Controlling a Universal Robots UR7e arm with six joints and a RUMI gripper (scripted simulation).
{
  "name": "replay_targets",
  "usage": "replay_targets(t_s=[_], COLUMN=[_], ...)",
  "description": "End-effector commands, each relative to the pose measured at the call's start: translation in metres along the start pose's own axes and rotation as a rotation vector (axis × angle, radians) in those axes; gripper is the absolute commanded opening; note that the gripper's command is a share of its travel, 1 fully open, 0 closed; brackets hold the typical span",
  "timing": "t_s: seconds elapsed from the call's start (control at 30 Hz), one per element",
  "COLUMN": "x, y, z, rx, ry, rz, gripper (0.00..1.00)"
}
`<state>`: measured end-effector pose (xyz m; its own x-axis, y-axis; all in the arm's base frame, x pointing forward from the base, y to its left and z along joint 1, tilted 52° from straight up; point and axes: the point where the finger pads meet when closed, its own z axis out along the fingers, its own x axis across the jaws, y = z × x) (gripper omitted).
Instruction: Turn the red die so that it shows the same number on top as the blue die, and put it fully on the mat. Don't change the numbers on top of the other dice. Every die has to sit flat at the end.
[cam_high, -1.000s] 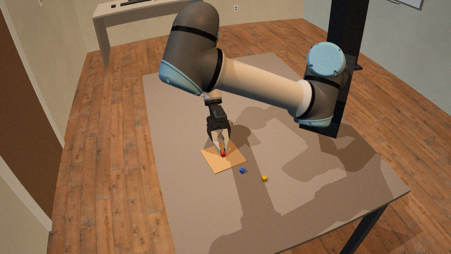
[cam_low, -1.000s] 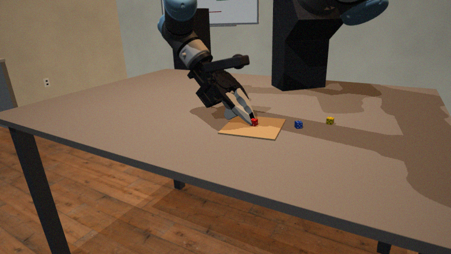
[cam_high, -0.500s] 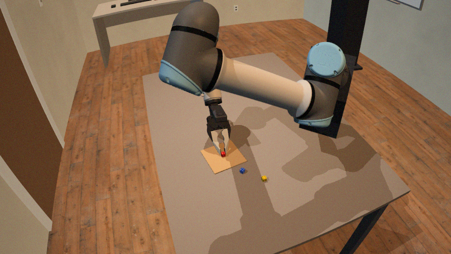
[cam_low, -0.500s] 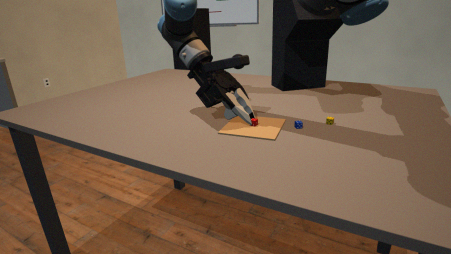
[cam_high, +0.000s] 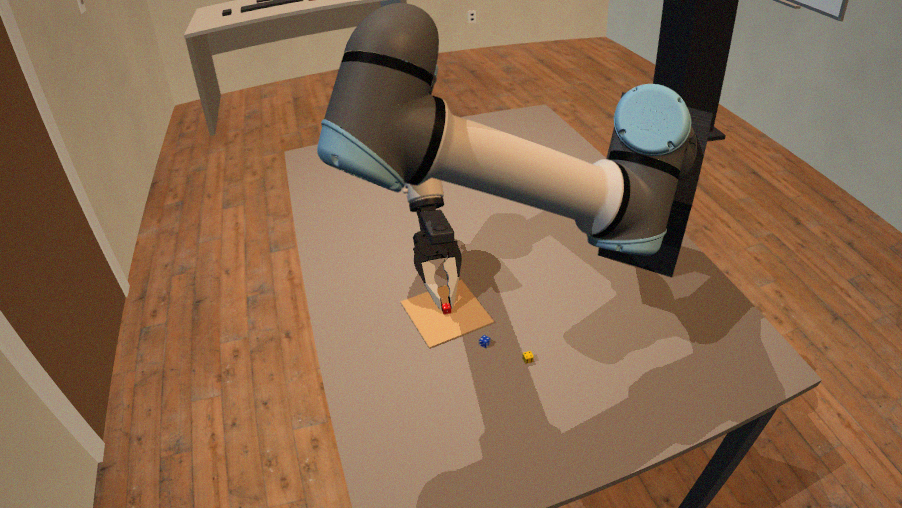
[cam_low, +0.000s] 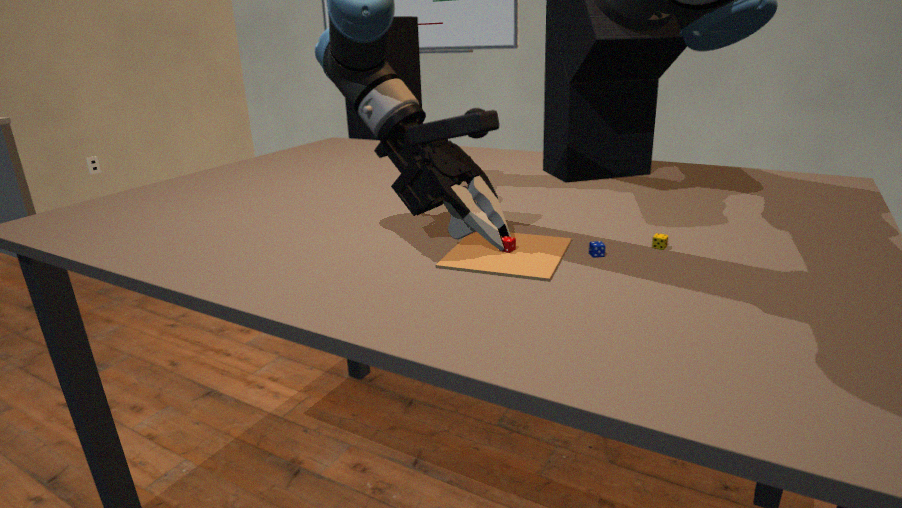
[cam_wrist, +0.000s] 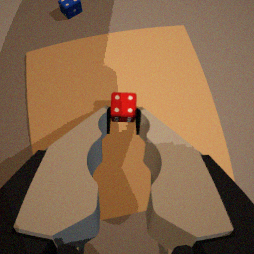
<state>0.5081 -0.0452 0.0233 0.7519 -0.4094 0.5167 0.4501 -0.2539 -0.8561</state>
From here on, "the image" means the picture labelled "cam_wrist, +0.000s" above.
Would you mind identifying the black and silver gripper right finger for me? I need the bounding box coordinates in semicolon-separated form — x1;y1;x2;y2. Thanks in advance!
135;107;254;254

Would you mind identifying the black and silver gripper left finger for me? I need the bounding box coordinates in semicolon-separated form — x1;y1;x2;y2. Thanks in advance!
0;105;111;254

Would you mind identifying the red die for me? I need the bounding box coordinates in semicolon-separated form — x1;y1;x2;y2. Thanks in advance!
110;92;136;122

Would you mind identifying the blue die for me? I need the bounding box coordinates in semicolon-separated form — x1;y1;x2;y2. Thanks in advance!
58;0;82;19

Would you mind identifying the orange flat mat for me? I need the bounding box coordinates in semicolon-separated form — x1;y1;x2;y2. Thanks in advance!
26;25;235;220

